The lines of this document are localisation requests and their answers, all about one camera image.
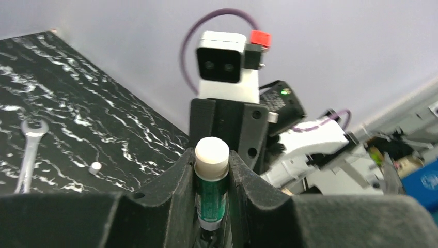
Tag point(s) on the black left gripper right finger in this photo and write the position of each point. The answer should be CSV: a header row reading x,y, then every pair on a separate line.
x,y
263,216

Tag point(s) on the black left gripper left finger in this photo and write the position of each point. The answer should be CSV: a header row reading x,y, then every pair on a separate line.
x,y
161,214

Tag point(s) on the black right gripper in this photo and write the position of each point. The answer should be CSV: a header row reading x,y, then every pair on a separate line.
x,y
242,126

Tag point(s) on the green white glue stick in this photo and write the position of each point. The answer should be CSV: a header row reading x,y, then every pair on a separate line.
x,y
211,181

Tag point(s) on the white glue stick cap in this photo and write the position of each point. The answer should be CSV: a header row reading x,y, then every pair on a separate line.
x,y
95,167

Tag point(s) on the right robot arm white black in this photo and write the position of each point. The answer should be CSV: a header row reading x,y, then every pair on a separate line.
x,y
274,141

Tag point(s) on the silver open-end wrench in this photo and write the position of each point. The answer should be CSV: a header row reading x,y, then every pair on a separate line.
x,y
32,140

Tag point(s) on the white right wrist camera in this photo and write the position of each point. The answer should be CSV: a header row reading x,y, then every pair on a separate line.
x,y
229,64

